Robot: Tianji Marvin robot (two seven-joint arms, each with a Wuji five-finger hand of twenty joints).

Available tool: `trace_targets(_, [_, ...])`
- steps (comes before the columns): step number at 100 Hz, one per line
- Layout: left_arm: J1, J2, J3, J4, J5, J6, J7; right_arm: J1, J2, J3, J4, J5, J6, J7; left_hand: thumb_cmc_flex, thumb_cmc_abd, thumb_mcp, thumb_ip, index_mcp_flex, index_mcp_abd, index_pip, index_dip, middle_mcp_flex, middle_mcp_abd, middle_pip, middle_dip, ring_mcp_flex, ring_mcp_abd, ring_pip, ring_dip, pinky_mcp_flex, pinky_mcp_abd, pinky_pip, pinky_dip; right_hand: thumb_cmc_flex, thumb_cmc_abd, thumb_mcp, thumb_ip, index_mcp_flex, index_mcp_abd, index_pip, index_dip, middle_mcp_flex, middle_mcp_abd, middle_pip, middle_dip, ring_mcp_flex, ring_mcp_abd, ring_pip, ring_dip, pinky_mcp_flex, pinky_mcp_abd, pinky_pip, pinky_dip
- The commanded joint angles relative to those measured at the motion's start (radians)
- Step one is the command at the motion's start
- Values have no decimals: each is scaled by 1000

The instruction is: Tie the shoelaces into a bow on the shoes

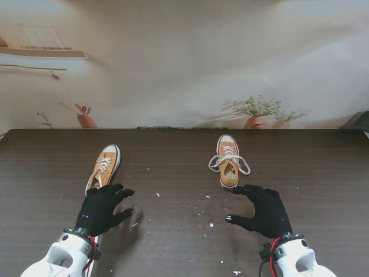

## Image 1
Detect wooden wall shelf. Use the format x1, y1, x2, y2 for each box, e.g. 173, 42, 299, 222
0, 47, 90, 61

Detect green plant in terracotta pot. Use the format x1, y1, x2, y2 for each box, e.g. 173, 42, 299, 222
223, 95, 312, 130

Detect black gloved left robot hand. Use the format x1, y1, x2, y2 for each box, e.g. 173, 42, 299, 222
74, 184, 135, 237

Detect red and black arm cables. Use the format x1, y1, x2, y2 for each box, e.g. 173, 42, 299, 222
82, 235, 101, 277
258, 236, 285, 277

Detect metal tap fixture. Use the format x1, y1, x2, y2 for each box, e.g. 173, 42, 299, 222
36, 111, 55, 129

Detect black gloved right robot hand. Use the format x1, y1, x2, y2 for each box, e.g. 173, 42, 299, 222
224, 184, 293, 239

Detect white shoelace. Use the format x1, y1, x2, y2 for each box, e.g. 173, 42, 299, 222
208, 145, 251, 175

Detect metal wall rail with hook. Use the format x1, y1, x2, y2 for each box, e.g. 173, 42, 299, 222
0, 63, 67, 80

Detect yellow canvas sneaker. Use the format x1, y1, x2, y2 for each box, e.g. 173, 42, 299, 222
85, 144, 122, 197
216, 134, 240, 191

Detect terracotta pot with wooden utensils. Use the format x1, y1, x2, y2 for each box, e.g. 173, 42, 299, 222
59, 102, 99, 129

